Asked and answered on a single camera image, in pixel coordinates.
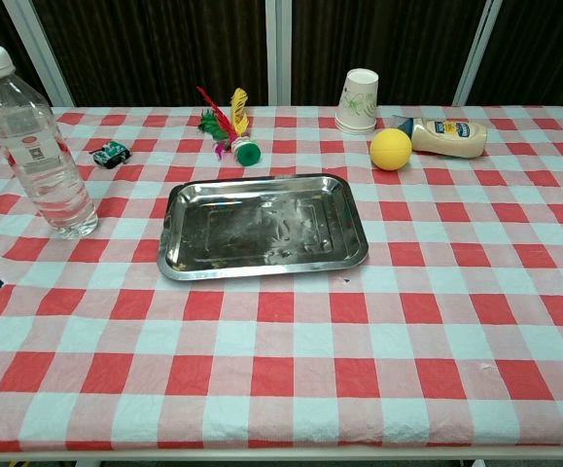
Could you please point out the upturned white paper cup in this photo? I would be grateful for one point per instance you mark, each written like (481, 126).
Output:
(357, 104)

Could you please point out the clear plastic water bottle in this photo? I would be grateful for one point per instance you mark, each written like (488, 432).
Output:
(43, 160)

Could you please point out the rectangular stainless steel tray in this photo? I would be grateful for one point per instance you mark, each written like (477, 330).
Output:
(261, 228)

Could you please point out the red white checkered tablecloth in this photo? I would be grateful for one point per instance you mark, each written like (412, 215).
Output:
(310, 350)

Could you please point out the small green toy car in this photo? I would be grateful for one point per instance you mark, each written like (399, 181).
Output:
(111, 154)

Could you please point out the mayonnaise squeeze bottle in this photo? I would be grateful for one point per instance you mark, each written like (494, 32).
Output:
(451, 137)

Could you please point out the white partition frame post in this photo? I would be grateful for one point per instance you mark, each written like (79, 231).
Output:
(478, 48)
(278, 48)
(38, 53)

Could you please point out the colourful feather shuttlecock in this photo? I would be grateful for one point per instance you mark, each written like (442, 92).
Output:
(247, 152)

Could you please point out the yellow ball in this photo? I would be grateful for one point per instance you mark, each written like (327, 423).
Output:
(390, 149)

